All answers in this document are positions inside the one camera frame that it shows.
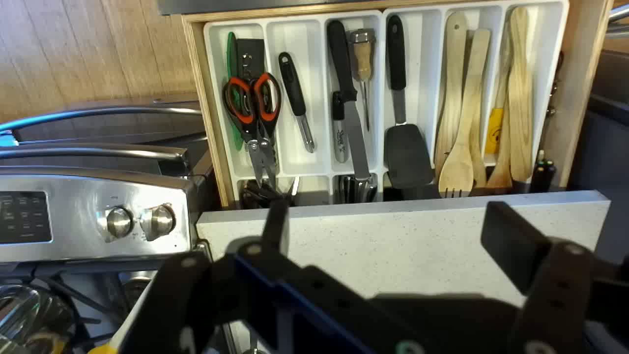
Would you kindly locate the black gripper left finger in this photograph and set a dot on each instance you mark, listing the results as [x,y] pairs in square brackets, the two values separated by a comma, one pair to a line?
[295,286]

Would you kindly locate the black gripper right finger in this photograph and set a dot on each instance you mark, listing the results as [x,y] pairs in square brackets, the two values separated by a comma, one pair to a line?
[551,295]

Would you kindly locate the small yellow utensil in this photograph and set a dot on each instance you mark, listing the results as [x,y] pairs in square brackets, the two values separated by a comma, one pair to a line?
[494,130]

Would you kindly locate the kitchen utensil drawer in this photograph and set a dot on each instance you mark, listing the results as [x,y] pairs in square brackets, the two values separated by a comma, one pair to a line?
[582,99]

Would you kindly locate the green plastic utensil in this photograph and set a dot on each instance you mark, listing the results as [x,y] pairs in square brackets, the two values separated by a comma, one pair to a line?
[231,52]

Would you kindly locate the silver stove knob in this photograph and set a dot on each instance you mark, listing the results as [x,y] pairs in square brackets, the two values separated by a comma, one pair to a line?
[160,221]
[119,221]

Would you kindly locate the wooden spoons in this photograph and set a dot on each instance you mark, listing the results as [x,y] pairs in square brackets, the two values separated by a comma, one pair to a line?
[459,172]

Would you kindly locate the black nylon spatula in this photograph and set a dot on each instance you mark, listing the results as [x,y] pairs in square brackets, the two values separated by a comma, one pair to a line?
[406,158]

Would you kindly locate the wooden flat spatula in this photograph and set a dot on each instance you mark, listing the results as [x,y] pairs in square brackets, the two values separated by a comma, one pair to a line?
[522,79]

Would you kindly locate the stainless steel gas stove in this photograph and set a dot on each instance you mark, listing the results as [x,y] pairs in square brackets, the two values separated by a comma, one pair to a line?
[66,246]

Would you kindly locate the white cutlery organizer tray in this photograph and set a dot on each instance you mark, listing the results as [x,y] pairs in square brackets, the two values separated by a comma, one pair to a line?
[307,40]

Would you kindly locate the stainless steel pot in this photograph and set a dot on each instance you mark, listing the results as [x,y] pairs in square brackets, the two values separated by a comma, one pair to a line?
[26,315]

